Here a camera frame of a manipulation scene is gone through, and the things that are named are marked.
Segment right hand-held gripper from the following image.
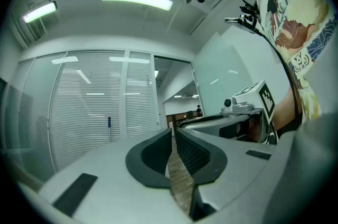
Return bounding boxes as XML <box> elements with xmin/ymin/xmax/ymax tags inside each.
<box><xmin>178</xmin><ymin>79</ymin><xmax>277</xmax><ymax>144</ymax></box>

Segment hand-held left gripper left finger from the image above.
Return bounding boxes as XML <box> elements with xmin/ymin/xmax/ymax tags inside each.
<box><xmin>39</xmin><ymin>127</ymin><xmax>185</xmax><ymax>222</ymax></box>

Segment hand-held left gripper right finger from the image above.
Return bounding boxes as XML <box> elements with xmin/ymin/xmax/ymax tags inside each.
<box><xmin>175</xmin><ymin>127</ymin><xmax>278</xmax><ymax>223</ymax></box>

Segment person's right forearm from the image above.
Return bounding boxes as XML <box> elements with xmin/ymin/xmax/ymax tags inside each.
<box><xmin>271</xmin><ymin>87</ymin><xmax>303</xmax><ymax>138</ymax></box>

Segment wooden floor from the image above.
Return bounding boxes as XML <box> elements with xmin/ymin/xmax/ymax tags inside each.
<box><xmin>165</xmin><ymin>135</ymin><xmax>196</xmax><ymax>218</ymax></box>

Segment person's right hand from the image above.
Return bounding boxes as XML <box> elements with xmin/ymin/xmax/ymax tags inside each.
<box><xmin>236</xmin><ymin>120</ymin><xmax>262</xmax><ymax>141</ymax></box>

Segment wide white window blinds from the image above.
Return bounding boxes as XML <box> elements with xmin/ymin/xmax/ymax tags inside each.
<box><xmin>50</xmin><ymin>50</ymin><xmax>127</xmax><ymax>173</ymax></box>

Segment narrow white window blinds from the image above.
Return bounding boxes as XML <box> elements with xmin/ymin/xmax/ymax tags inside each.
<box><xmin>126</xmin><ymin>51</ymin><xmax>161</xmax><ymax>138</ymax></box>

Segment frosted glass partition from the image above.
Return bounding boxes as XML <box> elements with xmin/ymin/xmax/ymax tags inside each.
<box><xmin>5</xmin><ymin>55</ymin><xmax>68</xmax><ymax>181</ymax></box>

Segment black body-worn device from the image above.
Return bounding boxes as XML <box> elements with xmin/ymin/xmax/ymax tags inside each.
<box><xmin>224</xmin><ymin>0</ymin><xmax>262</xmax><ymax>31</ymax></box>

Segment person's white printed t-shirt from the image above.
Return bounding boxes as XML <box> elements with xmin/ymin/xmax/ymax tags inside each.
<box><xmin>245</xmin><ymin>0</ymin><xmax>338</xmax><ymax>123</ymax></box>

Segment ceiling air vent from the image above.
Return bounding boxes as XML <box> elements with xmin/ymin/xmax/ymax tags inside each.
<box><xmin>26</xmin><ymin>18</ymin><xmax>50</xmax><ymax>41</ymax></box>

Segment white gripper camera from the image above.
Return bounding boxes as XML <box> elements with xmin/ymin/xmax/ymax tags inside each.
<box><xmin>221</xmin><ymin>96</ymin><xmax>255</xmax><ymax>113</ymax></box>

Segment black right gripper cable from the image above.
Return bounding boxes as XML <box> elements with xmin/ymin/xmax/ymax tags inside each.
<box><xmin>252</xmin><ymin>27</ymin><xmax>303</xmax><ymax>144</ymax></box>

